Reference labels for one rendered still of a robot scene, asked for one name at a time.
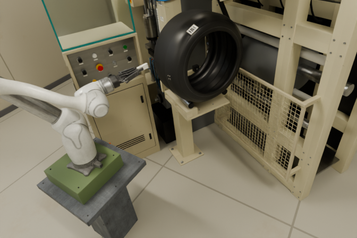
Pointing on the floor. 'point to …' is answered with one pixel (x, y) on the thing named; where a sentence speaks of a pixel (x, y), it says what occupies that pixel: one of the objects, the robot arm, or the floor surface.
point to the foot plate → (187, 156)
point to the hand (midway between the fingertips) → (142, 67)
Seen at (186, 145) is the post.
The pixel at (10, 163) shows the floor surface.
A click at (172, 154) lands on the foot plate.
